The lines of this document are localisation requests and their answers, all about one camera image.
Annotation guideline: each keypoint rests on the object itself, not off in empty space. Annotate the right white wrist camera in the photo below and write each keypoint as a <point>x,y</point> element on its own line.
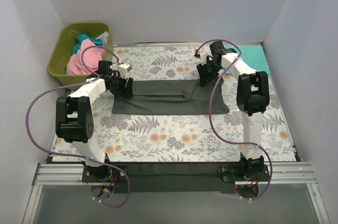
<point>203,56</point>

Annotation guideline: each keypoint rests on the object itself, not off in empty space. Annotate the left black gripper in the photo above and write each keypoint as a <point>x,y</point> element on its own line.
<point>125,86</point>

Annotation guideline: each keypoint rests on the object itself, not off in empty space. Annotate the floral patterned table mat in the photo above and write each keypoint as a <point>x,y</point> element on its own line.
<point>192,138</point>

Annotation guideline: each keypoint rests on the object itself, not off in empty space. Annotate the dark grey t shirt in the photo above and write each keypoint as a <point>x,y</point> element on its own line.
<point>166,97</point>

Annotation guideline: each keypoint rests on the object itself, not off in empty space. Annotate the green plastic laundry bin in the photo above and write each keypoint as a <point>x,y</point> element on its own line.
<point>63,49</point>

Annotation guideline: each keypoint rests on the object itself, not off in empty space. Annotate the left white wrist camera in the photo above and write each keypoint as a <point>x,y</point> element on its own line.
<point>124,69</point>

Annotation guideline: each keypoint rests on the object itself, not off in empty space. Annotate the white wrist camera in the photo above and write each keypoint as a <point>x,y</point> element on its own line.
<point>203,56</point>
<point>124,69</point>

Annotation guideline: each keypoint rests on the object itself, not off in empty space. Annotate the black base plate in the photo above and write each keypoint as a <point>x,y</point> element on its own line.
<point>187,176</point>

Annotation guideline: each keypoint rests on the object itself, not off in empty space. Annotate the white plastic bag in bin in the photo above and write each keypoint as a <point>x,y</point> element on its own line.
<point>104,38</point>

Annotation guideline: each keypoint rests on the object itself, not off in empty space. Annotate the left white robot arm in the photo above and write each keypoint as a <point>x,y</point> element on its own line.
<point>74,119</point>

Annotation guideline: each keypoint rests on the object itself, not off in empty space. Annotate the folded teal t shirt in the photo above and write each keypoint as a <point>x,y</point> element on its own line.
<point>253,56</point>

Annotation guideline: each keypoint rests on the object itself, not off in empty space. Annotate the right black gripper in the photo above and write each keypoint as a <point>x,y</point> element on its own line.
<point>206,69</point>

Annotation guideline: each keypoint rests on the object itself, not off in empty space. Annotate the pink t shirt in bin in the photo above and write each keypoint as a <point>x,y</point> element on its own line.
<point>82,64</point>

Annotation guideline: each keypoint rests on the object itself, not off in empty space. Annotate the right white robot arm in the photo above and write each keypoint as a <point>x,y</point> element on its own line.
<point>252,99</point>

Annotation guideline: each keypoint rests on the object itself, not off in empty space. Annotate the teal cloth in bin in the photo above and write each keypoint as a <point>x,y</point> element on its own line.
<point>82,37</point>

